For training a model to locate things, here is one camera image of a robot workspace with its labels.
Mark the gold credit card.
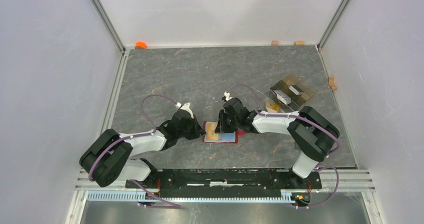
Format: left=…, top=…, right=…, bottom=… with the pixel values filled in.
left=204, top=121, right=221, bottom=143

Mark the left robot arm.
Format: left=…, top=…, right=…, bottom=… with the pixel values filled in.
left=79, top=109, right=206, bottom=188

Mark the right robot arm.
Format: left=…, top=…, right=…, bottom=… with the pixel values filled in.
left=214, top=97, right=340, bottom=188

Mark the gold card stack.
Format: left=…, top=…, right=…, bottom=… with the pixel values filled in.
left=265, top=100, right=282, bottom=113

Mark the white card stack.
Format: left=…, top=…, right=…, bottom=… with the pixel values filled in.
left=273, top=90, right=292, bottom=106

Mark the tiered acrylic card stand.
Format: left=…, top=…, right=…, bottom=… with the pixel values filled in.
left=265, top=72, right=317, bottom=113

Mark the black top card stack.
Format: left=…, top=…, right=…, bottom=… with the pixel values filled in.
left=288, top=85, right=304, bottom=96

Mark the grey studded baseplate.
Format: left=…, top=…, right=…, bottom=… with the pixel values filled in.
left=295, top=141, right=302, bottom=151

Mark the orange round cap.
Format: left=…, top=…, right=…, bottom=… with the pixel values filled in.
left=134, top=41, right=147, bottom=50

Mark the curved wooden piece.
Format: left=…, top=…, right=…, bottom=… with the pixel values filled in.
left=328, top=76, right=338, bottom=91

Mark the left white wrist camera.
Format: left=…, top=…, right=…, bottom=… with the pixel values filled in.
left=175, top=102, right=194, bottom=119

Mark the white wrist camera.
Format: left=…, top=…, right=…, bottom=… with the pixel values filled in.
left=175, top=102, right=194, bottom=119
left=221, top=91, right=233, bottom=102

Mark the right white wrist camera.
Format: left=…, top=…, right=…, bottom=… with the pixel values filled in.
left=221, top=91, right=233, bottom=102

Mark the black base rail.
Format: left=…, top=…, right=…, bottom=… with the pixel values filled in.
left=140, top=168, right=322, bottom=198

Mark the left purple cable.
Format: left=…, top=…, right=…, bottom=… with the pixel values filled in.
left=87, top=94, right=182, bottom=210

